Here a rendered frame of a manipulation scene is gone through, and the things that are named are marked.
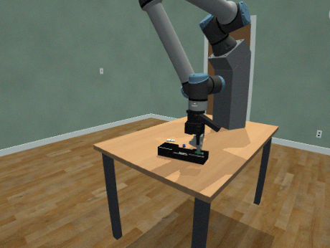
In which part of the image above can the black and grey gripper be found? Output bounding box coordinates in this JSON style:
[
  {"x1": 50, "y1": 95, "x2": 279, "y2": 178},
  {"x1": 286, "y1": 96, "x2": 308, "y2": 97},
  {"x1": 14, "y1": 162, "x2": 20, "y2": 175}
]
[{"x1": 184, "y1": 109, "x2": 205, "y2": 154}]

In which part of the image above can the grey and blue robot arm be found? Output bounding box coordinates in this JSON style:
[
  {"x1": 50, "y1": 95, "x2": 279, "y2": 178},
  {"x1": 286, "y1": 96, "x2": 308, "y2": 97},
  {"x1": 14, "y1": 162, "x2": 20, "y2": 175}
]
[{"x1": 138, "y1": 0, "x2": 250, "y2": 132}]

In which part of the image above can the black rack of three labelled bins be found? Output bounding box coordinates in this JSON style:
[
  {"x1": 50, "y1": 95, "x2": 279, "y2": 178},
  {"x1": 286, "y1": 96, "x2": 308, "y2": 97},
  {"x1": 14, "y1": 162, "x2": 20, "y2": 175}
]
[{"x1": 158, "y1": 142, "x2": 208, "y2": 165}]

